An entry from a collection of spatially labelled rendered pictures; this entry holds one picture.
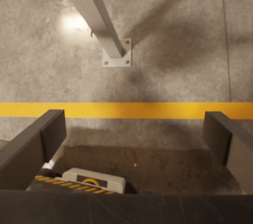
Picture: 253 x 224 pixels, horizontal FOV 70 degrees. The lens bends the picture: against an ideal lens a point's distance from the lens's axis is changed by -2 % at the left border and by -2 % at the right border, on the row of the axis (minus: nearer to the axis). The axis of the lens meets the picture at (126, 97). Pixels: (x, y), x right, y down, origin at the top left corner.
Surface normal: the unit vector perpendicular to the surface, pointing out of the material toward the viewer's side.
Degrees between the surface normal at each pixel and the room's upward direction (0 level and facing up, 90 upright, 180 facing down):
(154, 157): 0
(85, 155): 0
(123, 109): 0
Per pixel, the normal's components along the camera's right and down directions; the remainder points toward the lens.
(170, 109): -0.14, -0.13
